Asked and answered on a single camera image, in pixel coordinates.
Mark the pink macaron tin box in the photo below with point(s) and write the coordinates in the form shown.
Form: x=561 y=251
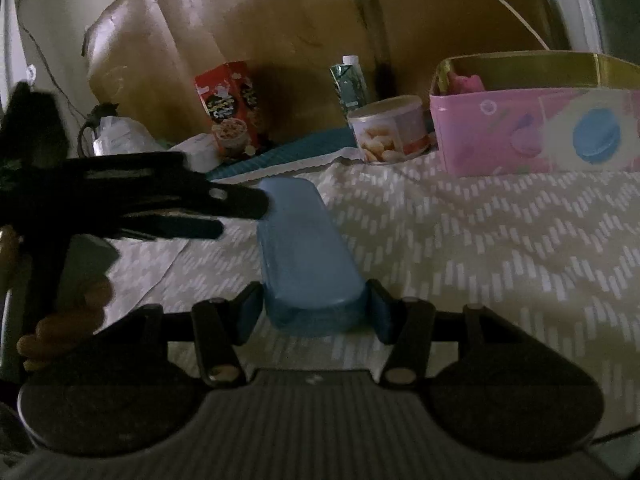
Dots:
x=541 y=112

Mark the frosted floral window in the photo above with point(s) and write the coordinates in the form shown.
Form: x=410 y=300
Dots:
x=602 y=26

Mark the pink soft toy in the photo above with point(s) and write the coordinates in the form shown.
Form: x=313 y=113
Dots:
x=459 y=84

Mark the white plastic bag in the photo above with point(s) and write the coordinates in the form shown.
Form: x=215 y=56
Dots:
x=201 y=152

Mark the brown mesh chair back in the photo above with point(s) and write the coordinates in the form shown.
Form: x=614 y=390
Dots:
x=410 y=37

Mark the chevron patterned tablecloth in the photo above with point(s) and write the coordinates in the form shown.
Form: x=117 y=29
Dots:
x=555 y=254

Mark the green drink carton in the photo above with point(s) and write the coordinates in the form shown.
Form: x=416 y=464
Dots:
x=350 y=84

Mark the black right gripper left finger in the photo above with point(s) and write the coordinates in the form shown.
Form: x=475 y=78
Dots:
x=215 y=327

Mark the blue plastic case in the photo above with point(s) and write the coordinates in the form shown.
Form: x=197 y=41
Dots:
x=313 y=287

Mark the red cereal box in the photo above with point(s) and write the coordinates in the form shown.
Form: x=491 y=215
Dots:
x=230 y=100

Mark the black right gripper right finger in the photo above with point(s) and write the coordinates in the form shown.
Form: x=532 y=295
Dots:
x=410 y=326

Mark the round cookie tin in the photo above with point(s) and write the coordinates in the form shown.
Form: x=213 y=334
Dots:
x=391 y=130

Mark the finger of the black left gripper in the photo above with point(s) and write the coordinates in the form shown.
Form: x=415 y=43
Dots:
x=238 y=201
x=168 y=227

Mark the person's left hand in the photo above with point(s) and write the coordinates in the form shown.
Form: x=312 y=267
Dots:
x=51 y=297

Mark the brown cardboard sheet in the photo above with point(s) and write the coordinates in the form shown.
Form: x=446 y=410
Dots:
x=144 y=56

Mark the thermos in plastic bag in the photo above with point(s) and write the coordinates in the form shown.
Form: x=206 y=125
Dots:
x=106 y=133

